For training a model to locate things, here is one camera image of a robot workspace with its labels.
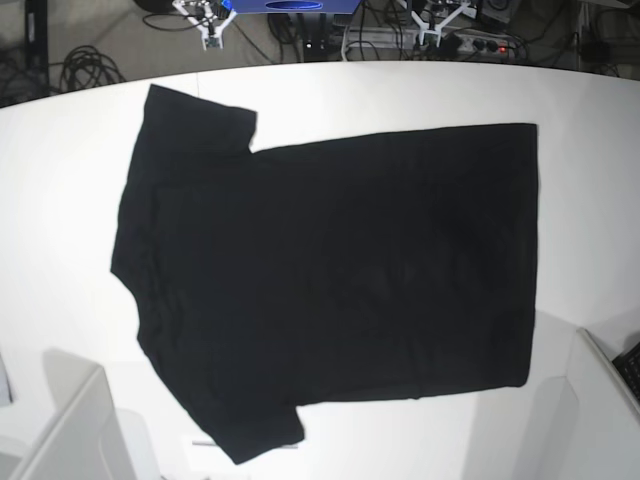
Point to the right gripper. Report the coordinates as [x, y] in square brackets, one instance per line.
[211, 18]

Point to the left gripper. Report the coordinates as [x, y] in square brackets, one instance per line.
[431, 17]

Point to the black T-shirt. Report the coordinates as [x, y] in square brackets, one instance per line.
[390, 266]

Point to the white power strip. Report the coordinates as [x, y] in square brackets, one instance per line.
[460, 42]

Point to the black keyboard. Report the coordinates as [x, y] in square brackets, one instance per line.
[628, 366]

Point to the white left bin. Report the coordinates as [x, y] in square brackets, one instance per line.
[87, 437]

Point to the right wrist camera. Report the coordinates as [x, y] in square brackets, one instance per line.
[212, 42]

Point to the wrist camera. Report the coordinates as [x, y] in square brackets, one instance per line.
[428, 40]
[212, 42]

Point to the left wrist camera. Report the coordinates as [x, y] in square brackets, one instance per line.
[428, 40]

